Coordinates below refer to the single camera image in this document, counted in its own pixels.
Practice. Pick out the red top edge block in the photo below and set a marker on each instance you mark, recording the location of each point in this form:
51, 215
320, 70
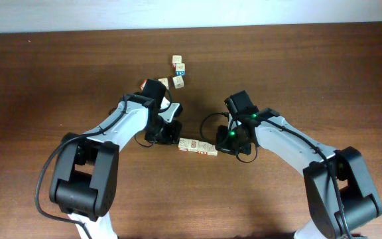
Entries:
176, 59

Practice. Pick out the blue 2 block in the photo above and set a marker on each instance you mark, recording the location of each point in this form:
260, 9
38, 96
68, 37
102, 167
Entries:
178, 82

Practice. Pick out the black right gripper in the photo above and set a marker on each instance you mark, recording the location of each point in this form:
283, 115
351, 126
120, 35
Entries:
221, 145

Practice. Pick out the pineapple 2 block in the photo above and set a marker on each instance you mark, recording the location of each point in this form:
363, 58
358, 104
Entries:
193, 145

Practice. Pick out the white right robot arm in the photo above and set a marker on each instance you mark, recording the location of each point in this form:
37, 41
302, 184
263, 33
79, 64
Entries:
340, 191

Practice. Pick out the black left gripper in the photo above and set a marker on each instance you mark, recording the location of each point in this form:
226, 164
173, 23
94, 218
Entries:
172, 138

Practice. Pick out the blue D block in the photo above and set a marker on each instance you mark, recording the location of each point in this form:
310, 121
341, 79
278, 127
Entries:
180, 69

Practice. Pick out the red edged block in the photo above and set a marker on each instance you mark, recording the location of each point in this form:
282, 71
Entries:
211, 150

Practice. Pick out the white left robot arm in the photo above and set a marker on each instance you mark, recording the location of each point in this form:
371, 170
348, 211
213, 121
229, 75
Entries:
84, 180

